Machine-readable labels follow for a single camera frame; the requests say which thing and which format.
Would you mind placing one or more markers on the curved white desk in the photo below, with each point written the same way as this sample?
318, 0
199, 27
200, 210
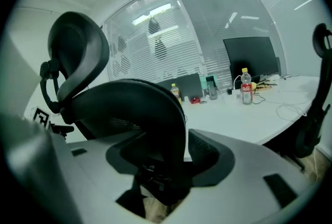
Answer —
228, 119

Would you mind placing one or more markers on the small black charger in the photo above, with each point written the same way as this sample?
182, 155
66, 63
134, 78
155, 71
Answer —
230, 91

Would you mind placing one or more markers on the black rectangular panel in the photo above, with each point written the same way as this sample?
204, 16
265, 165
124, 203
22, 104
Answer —
189, 85

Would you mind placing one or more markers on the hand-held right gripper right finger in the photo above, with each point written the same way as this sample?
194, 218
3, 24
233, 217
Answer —
246, 192

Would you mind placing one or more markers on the small red object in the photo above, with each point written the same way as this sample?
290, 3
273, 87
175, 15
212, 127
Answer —
195, 100

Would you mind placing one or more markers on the small plastic drink bottle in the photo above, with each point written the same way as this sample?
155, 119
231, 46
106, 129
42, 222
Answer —
176, 93

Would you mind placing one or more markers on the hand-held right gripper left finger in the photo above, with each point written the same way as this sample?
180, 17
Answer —
98, 186

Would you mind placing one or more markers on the black mesh office chair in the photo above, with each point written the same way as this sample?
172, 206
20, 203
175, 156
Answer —
129, 103
308, 137

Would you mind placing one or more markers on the yellow fruit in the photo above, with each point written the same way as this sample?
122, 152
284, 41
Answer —
253, 85

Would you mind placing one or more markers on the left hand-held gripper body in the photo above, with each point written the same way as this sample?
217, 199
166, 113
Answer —
20, 83

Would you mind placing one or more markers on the red label plastic bottle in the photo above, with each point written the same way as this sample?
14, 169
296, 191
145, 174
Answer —
246, 93

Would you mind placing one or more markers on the striped frosted glass partition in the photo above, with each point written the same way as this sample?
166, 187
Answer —
181, 36

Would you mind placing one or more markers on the large black desk monitor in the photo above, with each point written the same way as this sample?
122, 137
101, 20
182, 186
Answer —
250, 57

